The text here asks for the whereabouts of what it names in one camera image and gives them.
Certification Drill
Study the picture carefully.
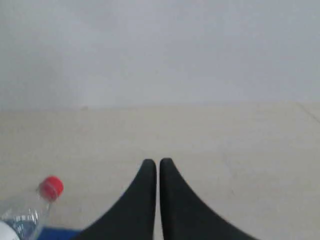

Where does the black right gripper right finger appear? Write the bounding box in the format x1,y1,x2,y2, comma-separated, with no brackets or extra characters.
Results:
159,158,255,240

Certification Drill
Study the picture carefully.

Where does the clear water bottle red cap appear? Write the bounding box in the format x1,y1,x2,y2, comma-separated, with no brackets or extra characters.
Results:
0,175,64,240

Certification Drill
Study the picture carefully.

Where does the blue ring binder notebook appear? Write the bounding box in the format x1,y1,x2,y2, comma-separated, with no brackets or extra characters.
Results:
37,227,82,240

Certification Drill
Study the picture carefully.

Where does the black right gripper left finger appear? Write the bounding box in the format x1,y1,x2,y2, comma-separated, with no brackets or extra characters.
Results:
73,159,157,240

